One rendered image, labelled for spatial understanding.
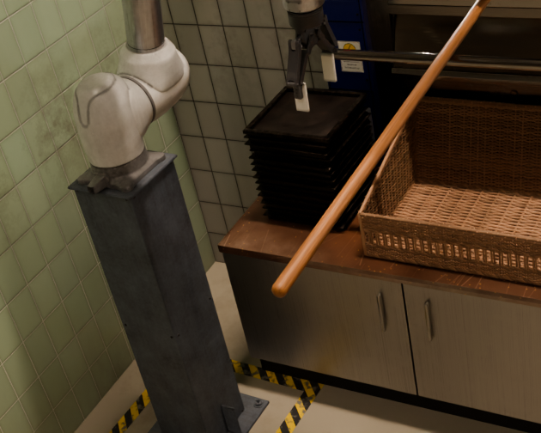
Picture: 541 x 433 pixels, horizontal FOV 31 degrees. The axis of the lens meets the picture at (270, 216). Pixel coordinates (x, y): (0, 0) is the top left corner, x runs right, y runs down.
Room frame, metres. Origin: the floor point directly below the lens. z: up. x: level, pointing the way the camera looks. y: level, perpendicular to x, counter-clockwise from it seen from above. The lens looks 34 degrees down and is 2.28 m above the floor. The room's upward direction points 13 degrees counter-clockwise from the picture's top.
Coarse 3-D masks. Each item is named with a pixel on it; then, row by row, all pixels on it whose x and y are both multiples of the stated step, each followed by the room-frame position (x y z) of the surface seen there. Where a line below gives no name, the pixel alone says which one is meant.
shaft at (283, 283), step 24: (480, 0) 2.39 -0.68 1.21; (456, 48) 2.18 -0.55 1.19; (432, 72) 2.06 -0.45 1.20; (408, 96) 1.97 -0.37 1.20; (384, 144) 1.79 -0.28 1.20; (360, 168) 1.71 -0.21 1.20; (336, 216) 1.57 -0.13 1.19; (312, 240) 1.50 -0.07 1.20; (288, 264) 1.45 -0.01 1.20; (288, 288) 1.39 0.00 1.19
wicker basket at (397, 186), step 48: (432, 144) 2.54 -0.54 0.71; (480, 144) 2.46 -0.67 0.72; (528, 144) 2.37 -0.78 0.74; (384, 192) 2.36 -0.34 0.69; (432, 192) 2.46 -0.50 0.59; (480, 192) 2.40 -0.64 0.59; (528, 192) 2.34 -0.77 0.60; (384, 240) 2.20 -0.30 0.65; (432, 240) 2.11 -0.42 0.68; (480, 240) 2.03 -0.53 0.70; (528, 240) 1.95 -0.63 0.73
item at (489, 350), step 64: (256, 256) 2.38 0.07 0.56; (320, 256) 2.28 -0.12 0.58; (256, 320) 2.42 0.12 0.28; (320, 320) 2.28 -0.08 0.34; (384, 320) 2.14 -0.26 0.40; (448, 320) 2.04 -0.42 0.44; (512, 320) 1.93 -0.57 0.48; (384, 384) 2.18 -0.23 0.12; (448, 384) 2.05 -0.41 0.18; (512, 384) 1.94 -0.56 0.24
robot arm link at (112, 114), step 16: (96, 80) 2.30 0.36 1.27; (112, 80) 2.29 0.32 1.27; (128, 80) 2.36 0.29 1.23; (80, 96) 2.27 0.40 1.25; (96, 96) 2.24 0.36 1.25; (112, 96) 2.25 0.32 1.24; (128, 96) 2.28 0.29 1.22; (144, 96) 2.32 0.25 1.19; (80, 112) 2.25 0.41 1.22; (96, 112) 2.23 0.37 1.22; (112, 112) 2.23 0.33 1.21; (128, 112) 2.26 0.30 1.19; (144, 112) 2.30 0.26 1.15; (80, 128) 2.25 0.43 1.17; (96, 128) 2.22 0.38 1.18; (112, 128) 2.22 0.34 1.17; (128, 128) 2.24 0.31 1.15; (144, 128) 2.29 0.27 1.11; (96, 144) 2.23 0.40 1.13; (112, 144) 2.22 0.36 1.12; (128, 144) 2.23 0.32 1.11; (96, 160) 2.24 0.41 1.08; (112, 160) 2.22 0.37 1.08; (128, 160) 2.23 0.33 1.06
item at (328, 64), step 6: (324, 54) 1.97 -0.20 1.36; (330, 54) 1.96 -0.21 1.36; (324, 60) 1.97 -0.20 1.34; (330, 60) 1.96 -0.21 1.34; (324, 66) 1.97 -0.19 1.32; (330, 66) 1.96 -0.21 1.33; (324, 72) 1.98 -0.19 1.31; (330, 72) 1.97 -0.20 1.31; (324, 78) 1.98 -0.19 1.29; (330, 78) 1.97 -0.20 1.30; (336, 78) 1.96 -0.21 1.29
